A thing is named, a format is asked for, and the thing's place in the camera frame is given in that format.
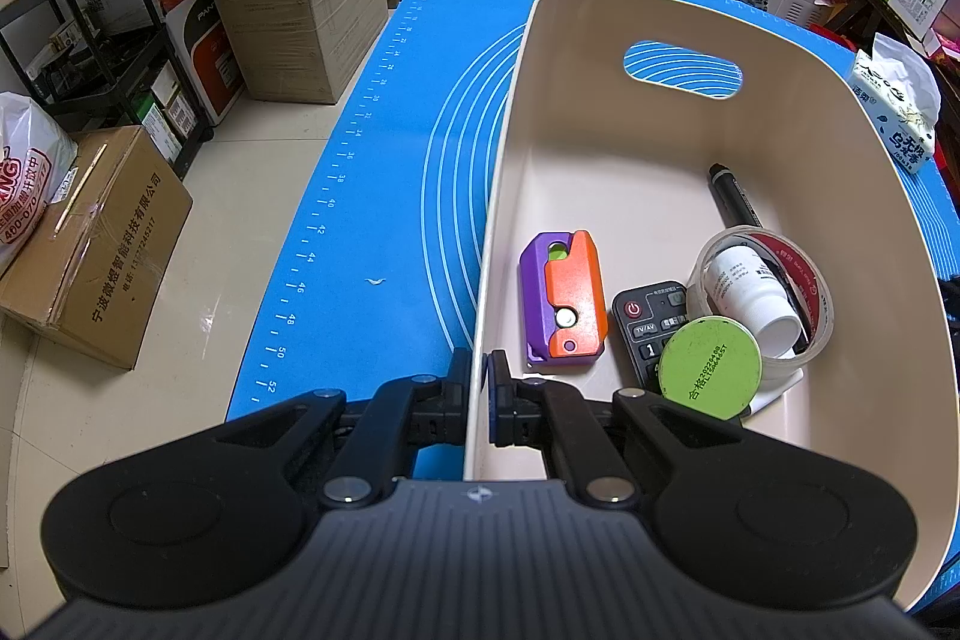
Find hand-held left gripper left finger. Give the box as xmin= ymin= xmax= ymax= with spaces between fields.
xmin=225 ymin=347 xmax=473 ymax=510

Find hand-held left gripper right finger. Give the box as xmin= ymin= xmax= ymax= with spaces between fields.
xmin=484 ymin=349 xmax=751 ymax=508

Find purple and orange toy knife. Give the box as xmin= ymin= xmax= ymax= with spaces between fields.
xmin=519 ymin=229 xmax=608 ymax=373

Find black remote control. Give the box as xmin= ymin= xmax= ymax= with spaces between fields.
xmin=613 ymin=280 xmax=691 ymax=395

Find green round tin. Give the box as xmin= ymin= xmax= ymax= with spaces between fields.
xmin=657 ymin=315 xmax=764 ymax=423

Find beige plastic storage bin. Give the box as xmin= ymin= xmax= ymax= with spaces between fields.
xmin=463 ymin=0 xmax=960 ymax=615

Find white pill bottle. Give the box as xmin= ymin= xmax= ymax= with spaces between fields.
xmin=706 ymin=243 xmax=804 ymax=360

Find black marker pen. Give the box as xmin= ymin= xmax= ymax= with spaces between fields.
xmin=709 ymin=161 xmax=817 ymax=350

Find clear tape roll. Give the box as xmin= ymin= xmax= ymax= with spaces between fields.
xmin=685 ymin=224 xmax=836 ymax=390

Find blue silicone baking mat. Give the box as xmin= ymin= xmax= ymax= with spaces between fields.
xmin=225 ymin=0 xmax=960 ymax=612

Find brown printed cardboard box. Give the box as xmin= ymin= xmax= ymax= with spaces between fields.
xmin=0 ymin=124 xmax=194 ymax=372

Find large wrapped cardboard box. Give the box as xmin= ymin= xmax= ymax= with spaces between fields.
xmin=202 ymin=0 xmax=391 ymax=106

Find white and orange appliance box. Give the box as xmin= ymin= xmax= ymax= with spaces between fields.
xmin=163 ymin=0 xmax=245 ymax=125

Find white red-print plastic bag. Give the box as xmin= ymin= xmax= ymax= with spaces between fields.
xmin=0 ymin=90 xmax=79 ymax=278

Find white and blue tissue pack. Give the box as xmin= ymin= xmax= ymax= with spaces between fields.
xmin=849 ymin=33 xmax=943 ymax=175

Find black metal shelf cart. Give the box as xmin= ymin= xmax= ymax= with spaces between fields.
xmin=0 ymin=0 xmax=212 ymax=176

